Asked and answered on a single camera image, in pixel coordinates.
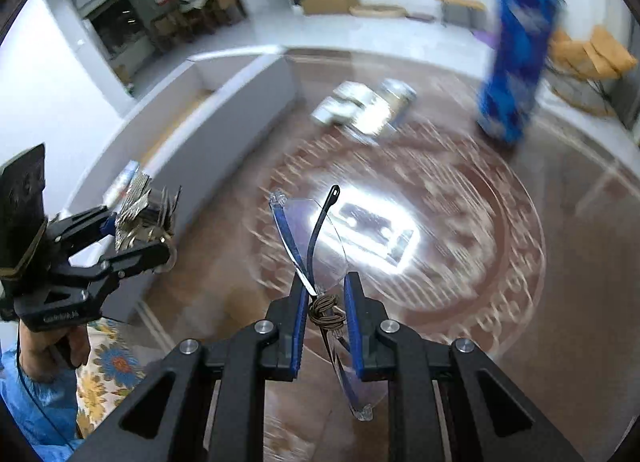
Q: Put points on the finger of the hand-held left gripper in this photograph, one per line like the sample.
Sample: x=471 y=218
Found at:
x=80 y=232
x=135 y=257

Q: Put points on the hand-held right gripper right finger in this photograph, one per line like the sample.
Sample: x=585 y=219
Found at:
x=353 y=332

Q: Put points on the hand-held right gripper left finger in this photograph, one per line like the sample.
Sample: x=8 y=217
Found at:
x=298 y=337

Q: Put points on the silver foil packet strip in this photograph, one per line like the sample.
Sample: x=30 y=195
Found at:
x=350 y=109
x=135 y=212

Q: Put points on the blue white carton box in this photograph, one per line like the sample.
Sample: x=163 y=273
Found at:
x=125 y=179

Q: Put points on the clear rimless glasses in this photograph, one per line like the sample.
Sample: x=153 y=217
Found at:
x=320 y=242

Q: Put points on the white container box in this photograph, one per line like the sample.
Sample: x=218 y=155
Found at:
x=225 y=131

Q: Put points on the person's left forearm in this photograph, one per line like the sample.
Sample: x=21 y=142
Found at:
x=30 y=412

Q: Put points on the person's left hand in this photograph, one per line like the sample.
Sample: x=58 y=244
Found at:
x=50 y=354

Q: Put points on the floral printed cloth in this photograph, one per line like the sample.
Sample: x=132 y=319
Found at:
x=115 y=367

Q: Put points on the dark glass sliding door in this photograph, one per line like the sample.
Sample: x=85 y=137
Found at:
x=115 y=29

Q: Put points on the wooden dining furniture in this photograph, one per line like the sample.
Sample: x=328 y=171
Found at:
x=200 y=9

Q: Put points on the cardboard box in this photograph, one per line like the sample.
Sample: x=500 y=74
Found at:
x=327 y=4

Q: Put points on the grey floor mat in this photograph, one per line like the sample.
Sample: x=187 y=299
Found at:
x=421 y=17

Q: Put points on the purple floor mat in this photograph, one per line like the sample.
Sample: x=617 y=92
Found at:
x=484 y=37

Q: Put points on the round beige basket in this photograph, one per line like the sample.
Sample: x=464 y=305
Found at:
x=377 y=10

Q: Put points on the blue floral spray can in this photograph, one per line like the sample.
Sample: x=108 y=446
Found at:
x=515 y=51

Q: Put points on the wooden bench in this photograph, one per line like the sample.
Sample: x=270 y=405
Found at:
x=457 y=0

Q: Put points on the orange lounge chair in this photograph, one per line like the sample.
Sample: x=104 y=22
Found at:
x=592 y=61

